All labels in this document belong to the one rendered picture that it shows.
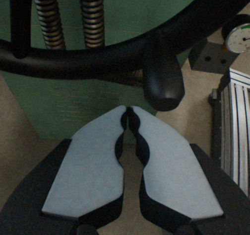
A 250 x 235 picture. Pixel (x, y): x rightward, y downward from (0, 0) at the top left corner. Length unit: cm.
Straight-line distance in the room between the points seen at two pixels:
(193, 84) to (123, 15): 87
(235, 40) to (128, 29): 18
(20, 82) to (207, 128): 86
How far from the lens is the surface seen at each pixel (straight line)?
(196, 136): 100
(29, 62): 19
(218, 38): 40
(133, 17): 36
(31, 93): 58
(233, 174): 76
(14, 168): 91
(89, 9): 21
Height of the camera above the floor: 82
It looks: 60 degrees down
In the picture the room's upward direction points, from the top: 14 degrees clockwise
